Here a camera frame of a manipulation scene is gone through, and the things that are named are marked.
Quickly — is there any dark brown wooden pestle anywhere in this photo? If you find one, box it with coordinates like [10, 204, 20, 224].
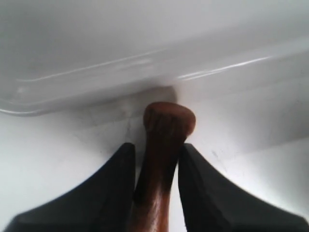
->
[127, 102, 196, 232]

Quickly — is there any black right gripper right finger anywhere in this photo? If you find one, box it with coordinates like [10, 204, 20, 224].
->
[178, 144, 309, 232]

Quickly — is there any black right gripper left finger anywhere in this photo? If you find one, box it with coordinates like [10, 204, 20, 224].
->
[7, 143, 135, 232]

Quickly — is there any white rectangular plastic tray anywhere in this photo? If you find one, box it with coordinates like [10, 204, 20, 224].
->
[0, 0, 309, 116]

